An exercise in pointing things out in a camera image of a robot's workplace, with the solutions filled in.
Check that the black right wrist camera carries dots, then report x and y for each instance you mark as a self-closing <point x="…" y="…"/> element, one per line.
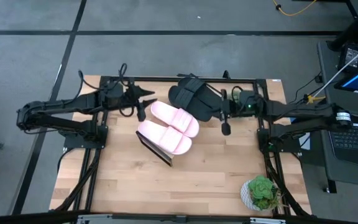
<point x="245" y="97"/>

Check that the black laptop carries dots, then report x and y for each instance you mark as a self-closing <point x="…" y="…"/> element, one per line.
<point x="353" y="143"/>

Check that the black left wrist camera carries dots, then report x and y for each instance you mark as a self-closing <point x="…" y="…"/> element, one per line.
<point x="113" y="91"/>

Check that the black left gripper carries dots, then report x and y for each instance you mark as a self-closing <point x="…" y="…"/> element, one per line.
<point x="129" y="99"/>

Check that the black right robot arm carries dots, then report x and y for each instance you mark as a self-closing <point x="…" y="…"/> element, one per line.
<point x="303" y="110"/>

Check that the black power adapter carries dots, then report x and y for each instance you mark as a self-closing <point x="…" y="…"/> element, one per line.
<point x="350" y="57"/>

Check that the dark grey office desk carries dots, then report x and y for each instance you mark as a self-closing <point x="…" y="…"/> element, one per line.
<point x="340" y="174"/>

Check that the black metal table frame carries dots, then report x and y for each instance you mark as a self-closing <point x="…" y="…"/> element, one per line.
<point x="154" y="78"/>

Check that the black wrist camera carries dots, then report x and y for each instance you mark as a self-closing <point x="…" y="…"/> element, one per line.
<point x="113" y="91"/>
<point x="245" y="97"/>

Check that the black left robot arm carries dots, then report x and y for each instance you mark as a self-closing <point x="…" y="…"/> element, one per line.
<point x="57" y="107"/>

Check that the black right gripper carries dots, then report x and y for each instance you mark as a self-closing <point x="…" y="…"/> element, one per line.
<point x="255" y="110"/>

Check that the pink slide sandal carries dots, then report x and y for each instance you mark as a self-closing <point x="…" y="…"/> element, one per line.
<point x="176" y="118"/>
<point x="166" y="138"/>

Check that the black slide sandal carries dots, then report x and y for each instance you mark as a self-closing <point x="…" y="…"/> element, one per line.
<point x="194" y="83"/>
<point x="185" y="99"/>

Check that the succulent in triangle-patterned pot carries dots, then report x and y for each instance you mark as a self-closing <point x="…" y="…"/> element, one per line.
<point x="261" y="189"/>

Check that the black-framed wooden shelf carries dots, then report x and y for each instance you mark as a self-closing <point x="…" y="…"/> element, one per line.
<point x="154" y="149"/>

